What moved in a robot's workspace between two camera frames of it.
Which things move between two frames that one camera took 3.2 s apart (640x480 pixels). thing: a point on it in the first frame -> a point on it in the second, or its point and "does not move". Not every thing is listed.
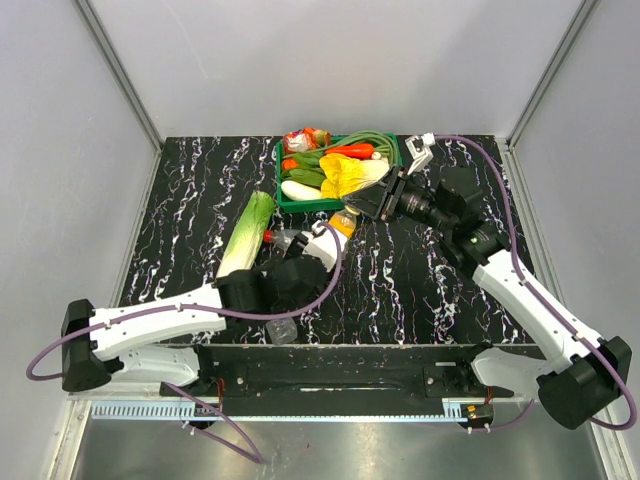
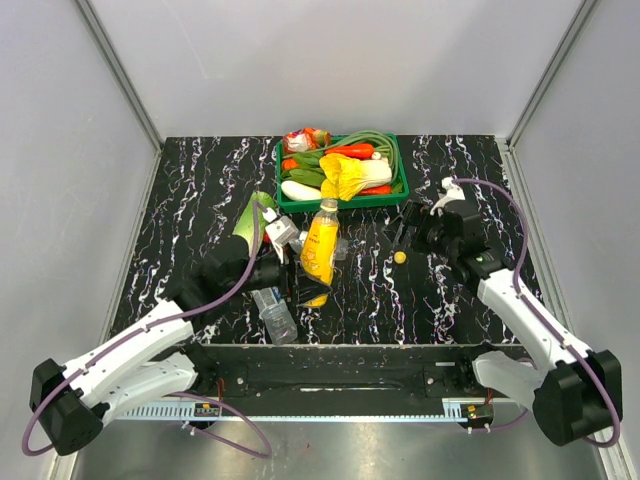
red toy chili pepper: x=363 y=151 does not move
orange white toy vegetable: x=305 y=140 does not move
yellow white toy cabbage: x=342 y=173 does not move
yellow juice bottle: x=344 y=221 -> x=320 y=250
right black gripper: x=370 y=200 -> x=415 y=213
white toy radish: x=300 y=191 does not move
